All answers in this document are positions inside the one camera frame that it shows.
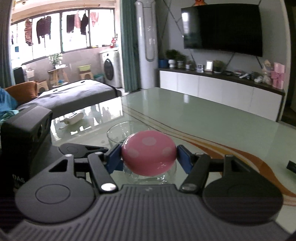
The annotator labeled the pink polka dot bottle cap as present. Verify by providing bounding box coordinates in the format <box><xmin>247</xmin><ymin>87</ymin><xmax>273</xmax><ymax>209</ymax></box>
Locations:
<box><xmin>121</xmin><ymin>131</ymin><xmax>177</xmax><ymax>176</ymax></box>

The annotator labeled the white tower air conditioner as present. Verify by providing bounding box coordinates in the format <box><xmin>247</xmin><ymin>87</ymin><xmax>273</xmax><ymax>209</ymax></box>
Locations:
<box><xmin>135</xmin><ymin>1</ymin><xmax>158</xmax><ymax>89</ymax></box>

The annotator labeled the doll figurine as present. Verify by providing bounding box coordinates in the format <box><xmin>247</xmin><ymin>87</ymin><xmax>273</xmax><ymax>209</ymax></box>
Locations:
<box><xmin>262</xmin><ymin>60</ymin><xmax>272</xmax><ymax>85</ymax></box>

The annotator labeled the pink gift box with bow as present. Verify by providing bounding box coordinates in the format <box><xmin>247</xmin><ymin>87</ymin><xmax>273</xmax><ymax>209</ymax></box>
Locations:
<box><xmin>271</xmin><ymin>62</ymin><xmax>285</xmax><ymax>90</ymax></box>

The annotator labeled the black wall television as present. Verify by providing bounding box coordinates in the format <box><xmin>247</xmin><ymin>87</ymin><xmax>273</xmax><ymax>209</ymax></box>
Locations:
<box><xmin>181</xmin><ymin>3</ymin><xmax>263</xmax><ymax>57</ymax></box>

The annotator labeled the white washing machine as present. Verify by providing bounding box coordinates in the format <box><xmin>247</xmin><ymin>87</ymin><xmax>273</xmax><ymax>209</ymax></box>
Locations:
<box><xmin>99</xmin><ymin>49</ymin><xmax>122</xmax><ymax>88</ymax></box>

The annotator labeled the grey covered sofa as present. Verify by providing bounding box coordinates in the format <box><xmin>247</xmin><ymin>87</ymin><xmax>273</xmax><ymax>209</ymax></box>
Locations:
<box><xmin>17</xmin><ymin>79</ymin><xmax>122</xmax><ymax>118</ymax></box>

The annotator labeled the white picture frame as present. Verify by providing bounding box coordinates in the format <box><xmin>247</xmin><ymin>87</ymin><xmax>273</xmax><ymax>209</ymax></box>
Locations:
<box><xmin>205</xmin><ymin>60</ymin><xmax>214</xmax><ymax>72</ymax></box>

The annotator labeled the white tv cabinet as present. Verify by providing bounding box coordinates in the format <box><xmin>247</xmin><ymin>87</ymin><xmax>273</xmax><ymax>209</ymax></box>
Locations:
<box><xmin>159</xmin><ymin>69</ymin><xmax>284</xmax><ymax>121</ymax></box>

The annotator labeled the orange cushion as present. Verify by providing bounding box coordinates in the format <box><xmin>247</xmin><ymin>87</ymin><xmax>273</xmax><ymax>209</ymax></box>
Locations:
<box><xmin>5</xmin><ymin>81</ymin><xmax>38</xmax><ymax>105</ymax></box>

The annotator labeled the clear drinking glass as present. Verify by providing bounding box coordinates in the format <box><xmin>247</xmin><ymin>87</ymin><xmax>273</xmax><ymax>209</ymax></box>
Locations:
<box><xmin>106</xmin><ymin>120</ymin><xmax>150</xmax><ymax>148</ymax></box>

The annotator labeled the small wooden stool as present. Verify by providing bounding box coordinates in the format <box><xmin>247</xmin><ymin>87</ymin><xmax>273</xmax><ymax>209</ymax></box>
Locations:
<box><xmin>79</xmin><ymin>71</ymin><xmax>94</xmax><ymax>80</ymax></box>

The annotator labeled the teal curtain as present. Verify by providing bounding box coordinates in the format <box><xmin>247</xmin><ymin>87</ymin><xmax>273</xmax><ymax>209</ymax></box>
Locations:
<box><xmin>120</xmin><ymin>0</ymin><xmax>140</xmax><ymax>92</ymax></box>

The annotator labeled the black strip on table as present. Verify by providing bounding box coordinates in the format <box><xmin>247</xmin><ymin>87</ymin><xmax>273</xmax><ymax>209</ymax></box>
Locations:
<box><xmin>287</xmin><ymin>161</ymin><xmax>296</xmax><ymax>174</ymax></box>

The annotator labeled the potted plant in white pot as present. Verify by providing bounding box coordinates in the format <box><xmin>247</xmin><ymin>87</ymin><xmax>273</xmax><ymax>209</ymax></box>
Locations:
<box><xmin>166</xmin><ymin>49</ymin><xmax>179</xmax><ymax>68</ymax></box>

